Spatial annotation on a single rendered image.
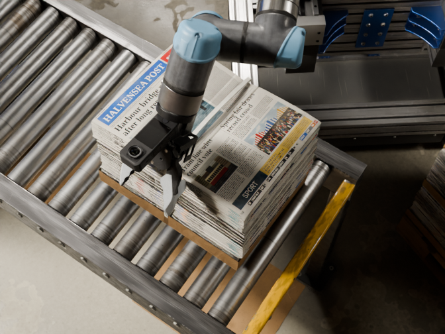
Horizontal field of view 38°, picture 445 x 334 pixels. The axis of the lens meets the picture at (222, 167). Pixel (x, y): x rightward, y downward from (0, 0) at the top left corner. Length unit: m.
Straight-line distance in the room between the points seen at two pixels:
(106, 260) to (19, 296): 0.93
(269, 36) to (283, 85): 1.22
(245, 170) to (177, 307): 0.35
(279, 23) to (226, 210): 0.35
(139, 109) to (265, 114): 0.26
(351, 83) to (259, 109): 1.09
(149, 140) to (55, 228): 0.48
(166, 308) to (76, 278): 0.95
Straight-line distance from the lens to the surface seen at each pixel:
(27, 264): 2.41
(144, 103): 1.34
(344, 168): 1.56
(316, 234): 1.46
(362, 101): 2.37
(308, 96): 2.36
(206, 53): 1.08
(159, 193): 1.37
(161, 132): 1.13
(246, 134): 1.31
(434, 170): 1.97
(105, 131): 1.32
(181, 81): 1.10
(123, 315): 2.27
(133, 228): 1.50
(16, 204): 1.58
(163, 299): 1.44
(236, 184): 1.23
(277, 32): 1.17
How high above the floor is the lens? 2.18
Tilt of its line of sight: 63 degrees down
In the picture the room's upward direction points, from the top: 3 degrees counter-clockwise
